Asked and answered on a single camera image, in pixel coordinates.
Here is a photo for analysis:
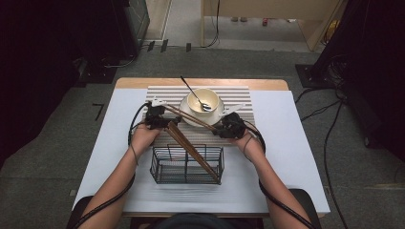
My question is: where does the thin black wrist band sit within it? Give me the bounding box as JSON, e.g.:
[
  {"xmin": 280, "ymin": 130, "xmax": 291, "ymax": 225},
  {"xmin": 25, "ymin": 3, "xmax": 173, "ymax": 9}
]
[{"xmin": 130, "ymin": 144, "xmax": 140, "ymax": 167}]

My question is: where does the black angled floor tape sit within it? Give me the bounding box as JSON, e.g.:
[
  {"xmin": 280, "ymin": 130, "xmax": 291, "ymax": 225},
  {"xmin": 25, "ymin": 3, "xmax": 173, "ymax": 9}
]
[{"xmin": 92, "ymin": 102, "xmax": 105, "ymax": 122}]

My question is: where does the person's left hand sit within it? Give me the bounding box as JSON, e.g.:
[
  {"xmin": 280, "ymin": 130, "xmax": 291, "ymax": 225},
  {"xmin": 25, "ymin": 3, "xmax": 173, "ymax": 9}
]
[{"xmin": 131, "ymin": 123, "xmax": 161, "ymax": 156}]

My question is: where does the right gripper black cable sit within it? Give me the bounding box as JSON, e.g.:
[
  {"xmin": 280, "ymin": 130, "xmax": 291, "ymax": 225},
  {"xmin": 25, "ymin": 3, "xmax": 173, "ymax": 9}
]
[{"xmin": 242, "ymin": 118, "xmax": 317, "ymax": 229}]

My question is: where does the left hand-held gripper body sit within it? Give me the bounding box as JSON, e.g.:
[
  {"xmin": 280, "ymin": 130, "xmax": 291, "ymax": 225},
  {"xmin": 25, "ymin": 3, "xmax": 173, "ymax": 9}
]
[{"xmin": 144, "ymin": 96, "xmax": 171, "ymax": 130}]

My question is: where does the black wire basket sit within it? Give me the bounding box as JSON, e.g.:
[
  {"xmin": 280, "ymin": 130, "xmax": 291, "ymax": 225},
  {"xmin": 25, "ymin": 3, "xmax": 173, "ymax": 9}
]
[{"xmin": 149, "ymin": 143, "xmax": 225, "ymax": 185}]

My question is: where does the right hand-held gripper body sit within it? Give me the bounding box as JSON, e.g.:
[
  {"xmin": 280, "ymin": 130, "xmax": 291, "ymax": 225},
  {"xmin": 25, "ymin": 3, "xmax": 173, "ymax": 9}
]
[{"xmin": 223, "ymin": 103, "xmax": 248, "ymax": 140}]

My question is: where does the person's dark shirt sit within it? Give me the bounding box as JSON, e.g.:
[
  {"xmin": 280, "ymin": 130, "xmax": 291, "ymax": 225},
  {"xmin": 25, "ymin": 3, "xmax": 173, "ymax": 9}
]
[{"xmin": 152, "ymin": 213, "xmax": 266, "ymax": 229}]

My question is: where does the person's right hand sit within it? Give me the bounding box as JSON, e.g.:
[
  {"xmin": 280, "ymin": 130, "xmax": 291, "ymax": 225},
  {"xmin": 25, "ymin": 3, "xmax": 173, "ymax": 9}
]
[{"xmin": 233, "ymin": 130, "xmax": 265, "ymax": 163}]

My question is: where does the long black floor cable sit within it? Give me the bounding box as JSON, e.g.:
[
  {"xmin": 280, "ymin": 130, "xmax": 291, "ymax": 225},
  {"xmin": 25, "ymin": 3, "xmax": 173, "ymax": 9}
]
[{"xmin": 323, "ymin": 100, "xmax": 351, "ymax": 229}]

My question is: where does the black stand base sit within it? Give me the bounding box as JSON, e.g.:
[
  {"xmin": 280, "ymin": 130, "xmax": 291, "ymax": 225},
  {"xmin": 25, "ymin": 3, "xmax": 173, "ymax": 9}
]
[
  {"xmin": 294, "ymin": 63, "xmax": 339, "ymax": 90},
  {"xmin": 74, "ymin": 56, "xmax": 118, "ymax": 88}
]

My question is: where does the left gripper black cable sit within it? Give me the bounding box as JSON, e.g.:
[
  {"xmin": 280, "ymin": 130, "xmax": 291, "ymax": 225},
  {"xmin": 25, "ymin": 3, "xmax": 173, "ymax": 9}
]
[{"xmin": 71, "ymin": 101, "xmax": 151, "ymax": 229}]

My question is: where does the hanging black cable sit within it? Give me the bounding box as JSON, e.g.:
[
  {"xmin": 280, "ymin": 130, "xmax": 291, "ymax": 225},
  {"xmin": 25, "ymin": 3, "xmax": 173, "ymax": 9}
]
[{"xmin": 202, "ymin": 0, "xmax": 222, "ymax": 50}]

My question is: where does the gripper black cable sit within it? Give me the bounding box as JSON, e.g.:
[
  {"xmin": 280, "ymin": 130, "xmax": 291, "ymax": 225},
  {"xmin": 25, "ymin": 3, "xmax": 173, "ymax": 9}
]
[
  {"xmin": 242, "ymin": 118, "xmax": 317, "ymax": 229},
  {"xmin": 71, "ymin": 101, "xmax": 151, "ymax": 229}
]

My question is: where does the black curtain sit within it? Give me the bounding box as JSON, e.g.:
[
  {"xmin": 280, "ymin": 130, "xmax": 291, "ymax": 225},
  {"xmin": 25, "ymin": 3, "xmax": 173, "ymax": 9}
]
[
  {"xmin": 313, "ymin": 0, "xmax": 405, "ymax": 163},
  {"xmin": 0, "ymin": 0, "xmax": 130, "ymax": 168}
]

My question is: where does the dark equipment cabinet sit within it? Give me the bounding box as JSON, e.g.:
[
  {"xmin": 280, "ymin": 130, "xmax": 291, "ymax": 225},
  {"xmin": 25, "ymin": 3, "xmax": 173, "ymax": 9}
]
[{"xmin": 122, "ymin": 0, "xmax": 151, "ymax": 59}]

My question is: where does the metal spoon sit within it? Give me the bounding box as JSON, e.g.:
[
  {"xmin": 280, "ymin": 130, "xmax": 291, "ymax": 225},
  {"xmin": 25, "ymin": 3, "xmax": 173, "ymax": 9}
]
[{"xmin": 180, "ymin": 75, "xmax": 214, "ymax": 113}]

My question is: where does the brown white striped woven placemat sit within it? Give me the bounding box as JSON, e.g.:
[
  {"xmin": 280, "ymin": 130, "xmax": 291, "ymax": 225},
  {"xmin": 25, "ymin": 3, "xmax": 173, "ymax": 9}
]
[{"xmin": 141, "ymin": 85, "xmax": 260, "ymax": 148}]

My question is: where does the brown wooden chopstick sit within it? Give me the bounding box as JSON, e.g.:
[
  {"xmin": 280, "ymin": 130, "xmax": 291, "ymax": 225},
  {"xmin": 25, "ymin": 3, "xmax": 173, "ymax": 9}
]
[
  {"xmin": 164, "ymin": 106, "xmax": 219, "ymax": 132},
  {"xmin": 164, "ymin": 103, "xmax": 220, "ymax": 129},
  {"xmin": 169, "ymin": 122, "xmax": 221, "ymax": 183},
  {"xmin": 172, "ymin": 121, "xmax": 222, "ymax": 183},
  {"xmin": 166, "ymin": 124, "xmax": 220, "ymax": 184}
]

